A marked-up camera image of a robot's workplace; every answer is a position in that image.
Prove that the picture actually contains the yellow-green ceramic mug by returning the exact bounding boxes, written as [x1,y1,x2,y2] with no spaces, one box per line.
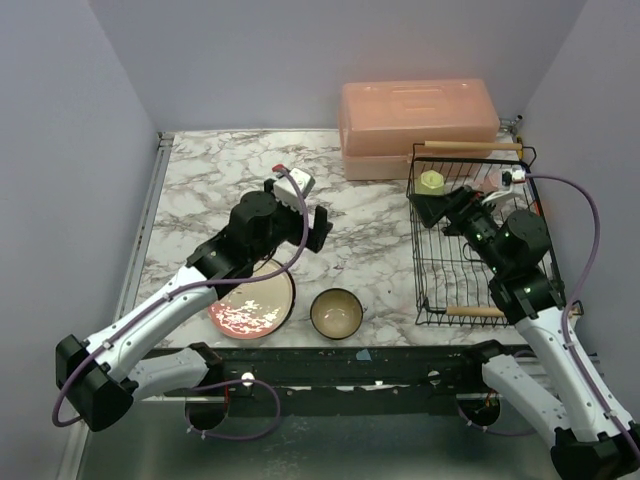
[415,170,445,196]

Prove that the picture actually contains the pink ceramic mug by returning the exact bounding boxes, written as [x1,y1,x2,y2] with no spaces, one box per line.
[474,169,503,194]

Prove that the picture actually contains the dark bowl cream inside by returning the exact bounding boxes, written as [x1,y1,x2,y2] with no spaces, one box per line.
[309,288,364,340]

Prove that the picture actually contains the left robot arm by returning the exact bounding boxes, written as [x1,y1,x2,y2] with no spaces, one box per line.
[52,191,333,432]

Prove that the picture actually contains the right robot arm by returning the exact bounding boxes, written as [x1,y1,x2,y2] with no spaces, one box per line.
[408,185,639,479]

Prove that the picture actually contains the pink and cream plate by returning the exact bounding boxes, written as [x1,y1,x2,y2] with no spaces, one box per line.
[208,271,296,340]

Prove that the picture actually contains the translucent pink storage box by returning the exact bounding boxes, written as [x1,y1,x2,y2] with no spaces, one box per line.
[339,79,500,181]

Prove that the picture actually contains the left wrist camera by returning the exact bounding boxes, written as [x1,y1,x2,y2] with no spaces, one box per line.
[271,164,315,212]

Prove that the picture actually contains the black wire dish rack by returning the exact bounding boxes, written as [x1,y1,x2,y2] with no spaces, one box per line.
[406,153,566,326]

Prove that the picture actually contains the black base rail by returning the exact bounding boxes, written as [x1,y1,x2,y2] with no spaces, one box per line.
[184,340,510,417]

